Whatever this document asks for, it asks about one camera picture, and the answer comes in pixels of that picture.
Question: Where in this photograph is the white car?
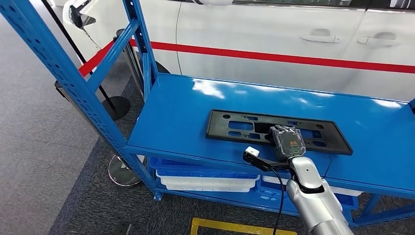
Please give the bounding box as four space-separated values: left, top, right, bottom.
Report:
51 0 415 103

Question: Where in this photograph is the red barrier belt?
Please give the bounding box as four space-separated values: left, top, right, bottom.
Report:
77 39 115 78
129 39 415 74

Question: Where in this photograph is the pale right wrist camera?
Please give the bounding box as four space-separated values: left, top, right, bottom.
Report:
242 146 292 172

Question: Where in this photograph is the black plastic frame part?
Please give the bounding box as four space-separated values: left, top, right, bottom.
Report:
205 109 354 156

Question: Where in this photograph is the white plastic bin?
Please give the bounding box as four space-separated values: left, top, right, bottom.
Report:
155 171 261 189
160 185 257 194
262 175 365 198

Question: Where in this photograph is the white car door handle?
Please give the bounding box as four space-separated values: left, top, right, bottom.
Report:
356 31 401 47
300 28 341 44

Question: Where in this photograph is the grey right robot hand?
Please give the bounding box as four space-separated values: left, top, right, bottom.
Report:
268 124 307 163

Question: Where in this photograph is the black barrier stanchion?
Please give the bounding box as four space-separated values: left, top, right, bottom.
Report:
40 0 131 121

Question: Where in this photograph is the blue metal shelf rack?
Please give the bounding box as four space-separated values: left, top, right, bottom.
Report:
0 0 415 228

